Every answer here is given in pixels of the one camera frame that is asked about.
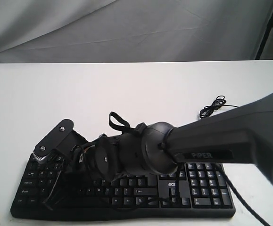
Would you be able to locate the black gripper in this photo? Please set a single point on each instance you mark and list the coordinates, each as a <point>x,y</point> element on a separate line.
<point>84,163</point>

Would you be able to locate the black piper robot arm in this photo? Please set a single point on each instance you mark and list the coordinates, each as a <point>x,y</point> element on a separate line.
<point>242,135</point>

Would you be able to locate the black acer keyboard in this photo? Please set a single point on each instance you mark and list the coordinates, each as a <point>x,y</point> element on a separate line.
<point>195,190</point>

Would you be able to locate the grey backdrop cloth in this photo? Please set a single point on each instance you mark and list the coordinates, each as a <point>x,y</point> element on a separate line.
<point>117,31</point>

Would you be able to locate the black stand pole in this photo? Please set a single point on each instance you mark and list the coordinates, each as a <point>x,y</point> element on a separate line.
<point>264,40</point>

